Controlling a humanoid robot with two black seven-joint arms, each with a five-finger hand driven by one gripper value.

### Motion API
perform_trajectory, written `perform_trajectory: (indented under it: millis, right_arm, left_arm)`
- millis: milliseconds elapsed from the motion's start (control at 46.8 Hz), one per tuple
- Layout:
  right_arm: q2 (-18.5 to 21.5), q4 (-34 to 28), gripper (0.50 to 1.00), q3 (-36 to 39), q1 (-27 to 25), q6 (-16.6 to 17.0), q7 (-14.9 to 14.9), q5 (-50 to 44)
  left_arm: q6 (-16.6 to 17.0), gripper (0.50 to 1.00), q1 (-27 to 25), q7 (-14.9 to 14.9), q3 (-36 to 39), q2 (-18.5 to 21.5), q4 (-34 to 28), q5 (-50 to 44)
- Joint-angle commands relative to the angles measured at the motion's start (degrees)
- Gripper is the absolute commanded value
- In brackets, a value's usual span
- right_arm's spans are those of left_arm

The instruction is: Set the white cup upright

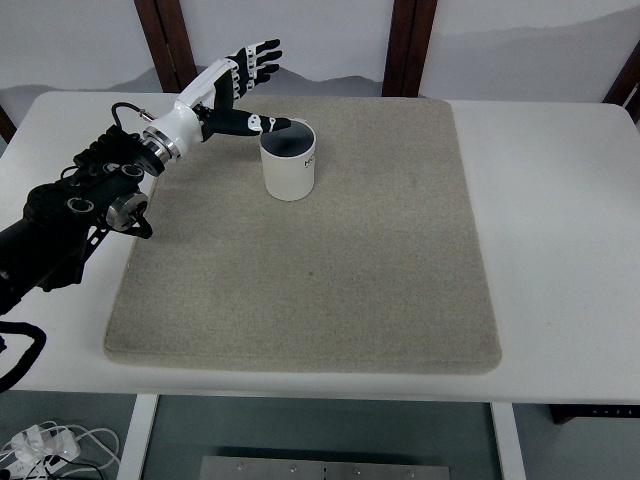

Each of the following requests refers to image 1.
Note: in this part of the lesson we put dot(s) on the white ribbed cup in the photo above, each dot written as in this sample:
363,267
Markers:
290,175

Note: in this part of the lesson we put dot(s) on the beige grey fabric mat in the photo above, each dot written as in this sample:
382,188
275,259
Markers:
310,280

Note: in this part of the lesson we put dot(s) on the white table leg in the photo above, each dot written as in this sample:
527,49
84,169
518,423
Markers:
137,440
507,445

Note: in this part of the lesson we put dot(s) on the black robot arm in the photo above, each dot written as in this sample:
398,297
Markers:
65,210

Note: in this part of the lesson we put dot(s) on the white power strip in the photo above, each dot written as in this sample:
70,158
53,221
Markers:
45,445

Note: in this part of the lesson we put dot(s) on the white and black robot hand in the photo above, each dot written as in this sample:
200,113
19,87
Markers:
182,117

